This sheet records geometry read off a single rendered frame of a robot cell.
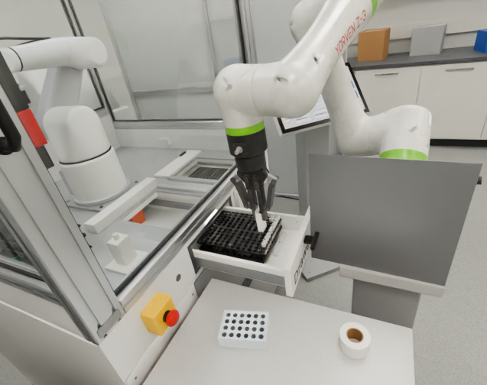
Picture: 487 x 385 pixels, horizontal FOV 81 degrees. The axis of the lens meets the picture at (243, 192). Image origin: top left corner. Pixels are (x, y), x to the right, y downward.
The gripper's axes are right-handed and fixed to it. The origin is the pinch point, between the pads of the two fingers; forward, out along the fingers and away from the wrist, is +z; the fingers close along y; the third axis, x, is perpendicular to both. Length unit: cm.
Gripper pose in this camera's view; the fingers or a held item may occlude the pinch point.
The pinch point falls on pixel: (261, 218)
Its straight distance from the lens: 80.1
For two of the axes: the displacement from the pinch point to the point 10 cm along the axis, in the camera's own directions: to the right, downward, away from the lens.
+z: 1.7, 8.5, 4.9
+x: 4.0, -5.2, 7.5
